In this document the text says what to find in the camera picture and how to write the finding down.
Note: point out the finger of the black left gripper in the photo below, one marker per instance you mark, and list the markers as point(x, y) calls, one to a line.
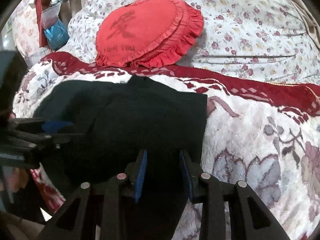
point(36, 132)

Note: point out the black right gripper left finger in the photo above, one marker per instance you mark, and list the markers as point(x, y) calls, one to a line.
point(77, 217)

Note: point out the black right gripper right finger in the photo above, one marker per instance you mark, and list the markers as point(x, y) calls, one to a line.
point(228, 207)

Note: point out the black pants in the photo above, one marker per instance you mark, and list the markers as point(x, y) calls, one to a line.
point(116, 121)

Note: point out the red and white plush blanket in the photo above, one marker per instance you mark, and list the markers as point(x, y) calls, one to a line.
point(266, 134)

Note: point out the blue plastic bag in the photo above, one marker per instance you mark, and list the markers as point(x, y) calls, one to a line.
point(57, 35)

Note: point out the red round ruffled cushion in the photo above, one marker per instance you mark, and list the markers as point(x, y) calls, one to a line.
point(149, 33)

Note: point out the white floral quilt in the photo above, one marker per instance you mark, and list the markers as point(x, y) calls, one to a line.
point(262, 40)

